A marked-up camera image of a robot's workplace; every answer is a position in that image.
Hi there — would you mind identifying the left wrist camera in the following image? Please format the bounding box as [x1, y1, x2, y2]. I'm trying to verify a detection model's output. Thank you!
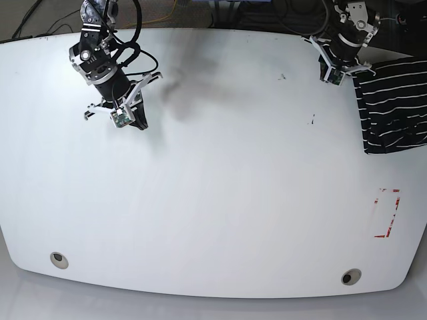
[320, 65, 346, 86]

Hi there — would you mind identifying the right table cable grommet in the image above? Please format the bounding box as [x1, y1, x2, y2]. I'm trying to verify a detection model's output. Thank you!
[341, 269, 362, 286]

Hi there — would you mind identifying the yellow floor cable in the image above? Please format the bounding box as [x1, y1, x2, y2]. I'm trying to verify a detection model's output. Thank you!
[136, 0, 177, 29]

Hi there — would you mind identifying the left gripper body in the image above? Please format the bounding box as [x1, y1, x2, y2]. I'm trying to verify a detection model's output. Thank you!
[302, 35, 376, 85]

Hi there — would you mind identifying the table cable grommet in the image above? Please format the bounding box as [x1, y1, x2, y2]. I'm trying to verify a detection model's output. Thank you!
[341, 269, 362, 286]
[50, 252, 69, 269]

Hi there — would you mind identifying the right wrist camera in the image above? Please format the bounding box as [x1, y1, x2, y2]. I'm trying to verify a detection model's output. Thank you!
[110, 108, 135, 129]

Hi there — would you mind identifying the left table cable grommet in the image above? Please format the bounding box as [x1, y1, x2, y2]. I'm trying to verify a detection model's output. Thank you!
[50, 252, 69, 269]

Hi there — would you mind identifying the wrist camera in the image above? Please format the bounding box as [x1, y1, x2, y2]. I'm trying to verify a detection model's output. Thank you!
[110, 108, 135, 129]
[320, 65, 346, 86]

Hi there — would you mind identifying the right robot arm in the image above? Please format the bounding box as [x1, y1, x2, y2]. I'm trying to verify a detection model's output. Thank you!
[69, 1, 163, 131]

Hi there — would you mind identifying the black white striped t-shirt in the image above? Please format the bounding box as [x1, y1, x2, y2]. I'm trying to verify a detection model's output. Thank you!
[352, 57, 427, 154]

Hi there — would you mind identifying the red tape rectangle marking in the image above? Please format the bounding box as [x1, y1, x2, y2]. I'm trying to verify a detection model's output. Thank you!
[370, 188, 401, 239]

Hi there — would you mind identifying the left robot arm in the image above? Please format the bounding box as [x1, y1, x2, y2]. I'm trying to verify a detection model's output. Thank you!
[302, 1, 381, 85]

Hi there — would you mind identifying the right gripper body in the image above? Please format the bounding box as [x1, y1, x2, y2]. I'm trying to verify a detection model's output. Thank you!
[84, 71, 163, 121]

